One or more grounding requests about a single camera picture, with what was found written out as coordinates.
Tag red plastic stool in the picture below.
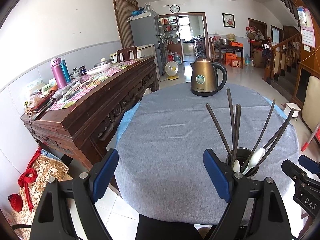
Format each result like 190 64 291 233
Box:
301 124 320 152

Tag gold sequined bag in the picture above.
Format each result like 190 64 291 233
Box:
5 150 70 230

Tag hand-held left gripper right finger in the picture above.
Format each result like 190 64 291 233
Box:
203 149 299 240

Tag grey tablecloth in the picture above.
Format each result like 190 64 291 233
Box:
114 82 300 225

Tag light blue under cloth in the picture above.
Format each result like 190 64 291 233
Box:
116 102 140 155

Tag checkered cloth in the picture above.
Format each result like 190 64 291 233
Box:
47 59 144 110

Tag wall calendar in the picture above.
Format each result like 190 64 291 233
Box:
297 6 315 48

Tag carved dark wooden sideboard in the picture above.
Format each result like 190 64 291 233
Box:
21 56 160 190

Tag cream sofa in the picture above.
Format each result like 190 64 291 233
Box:
301 75 320 130

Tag white plastic spoon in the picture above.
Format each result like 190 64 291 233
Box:
242 148 265 175

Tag shelf with bottles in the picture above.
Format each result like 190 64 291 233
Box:
159 17 179 44

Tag pink thermos bottle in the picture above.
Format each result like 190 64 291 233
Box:
51 58 68 88

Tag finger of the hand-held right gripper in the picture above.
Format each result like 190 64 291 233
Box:
281 159 307 183
299 155 320 175

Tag white chest freezer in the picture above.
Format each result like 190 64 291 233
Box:
110 44 155 60

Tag orange boxes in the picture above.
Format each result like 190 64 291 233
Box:
225 52 243 68

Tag red ornament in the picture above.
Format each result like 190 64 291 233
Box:
7 194 24 213

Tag small white stool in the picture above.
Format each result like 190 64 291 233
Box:
284 102 302 119

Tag black utensil holder cup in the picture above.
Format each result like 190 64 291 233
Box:
226 148 263 179

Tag person's black pants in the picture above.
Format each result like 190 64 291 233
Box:
135 214 200 240

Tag bronze electric kettle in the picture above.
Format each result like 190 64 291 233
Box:
190 54 227 97

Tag dark wooden side table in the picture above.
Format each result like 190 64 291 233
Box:
212 44 244 67

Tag bamboo door blind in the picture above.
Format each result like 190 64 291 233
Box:
111 0 139 53

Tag round heater with yellow base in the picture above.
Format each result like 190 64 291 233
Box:
164 61 179 81

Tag wooden staircase railing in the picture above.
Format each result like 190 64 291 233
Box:
264 34 302 80

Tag grey refrigerator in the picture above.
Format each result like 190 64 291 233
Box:
129 11 168 75

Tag wooden chair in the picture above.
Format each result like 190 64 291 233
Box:
116 46 137 62

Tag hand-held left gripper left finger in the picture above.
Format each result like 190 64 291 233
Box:
29 149 119 240

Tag framed wall picture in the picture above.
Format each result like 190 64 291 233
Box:
222 13 236 28

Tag teal thermos bottle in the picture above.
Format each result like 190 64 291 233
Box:
60 60 72 83

